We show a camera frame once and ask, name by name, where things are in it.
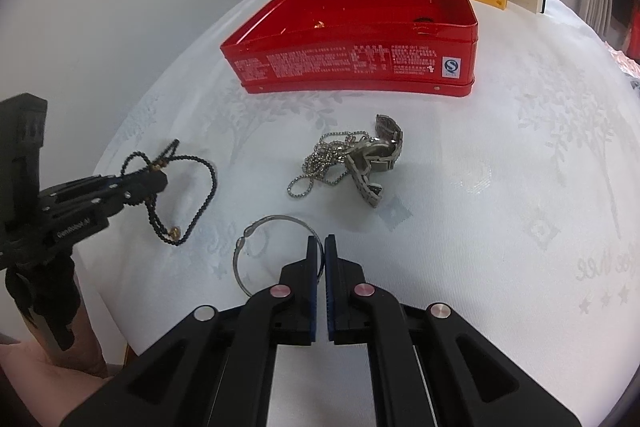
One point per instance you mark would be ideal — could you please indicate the silver bangle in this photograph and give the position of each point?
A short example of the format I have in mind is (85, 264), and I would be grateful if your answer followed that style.
(242, 239)

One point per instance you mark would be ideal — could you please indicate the pink cloth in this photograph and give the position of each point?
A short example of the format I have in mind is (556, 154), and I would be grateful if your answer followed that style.
(625, 64)

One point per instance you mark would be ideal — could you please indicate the red tin box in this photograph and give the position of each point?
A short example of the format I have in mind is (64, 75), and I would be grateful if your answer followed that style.
(350, 67)

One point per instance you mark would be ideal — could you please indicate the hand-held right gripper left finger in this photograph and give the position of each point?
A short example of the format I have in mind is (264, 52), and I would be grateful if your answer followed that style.
(313, 322)

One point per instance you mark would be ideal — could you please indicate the silver metal watch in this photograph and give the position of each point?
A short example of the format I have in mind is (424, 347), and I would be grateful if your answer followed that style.
(375, 154)

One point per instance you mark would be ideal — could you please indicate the person's left forearm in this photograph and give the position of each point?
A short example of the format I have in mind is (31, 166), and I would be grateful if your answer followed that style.
(40, 382)

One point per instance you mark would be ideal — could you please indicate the white patterned mattress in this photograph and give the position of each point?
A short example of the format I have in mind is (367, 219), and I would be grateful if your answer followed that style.
(500, 157)

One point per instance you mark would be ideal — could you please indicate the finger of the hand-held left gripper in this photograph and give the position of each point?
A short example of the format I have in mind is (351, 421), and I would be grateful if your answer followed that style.
(125, 182)
(115, 206)

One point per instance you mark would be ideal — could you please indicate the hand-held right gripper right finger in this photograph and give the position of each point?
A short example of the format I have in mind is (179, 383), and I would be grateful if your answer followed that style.
(329, 317)

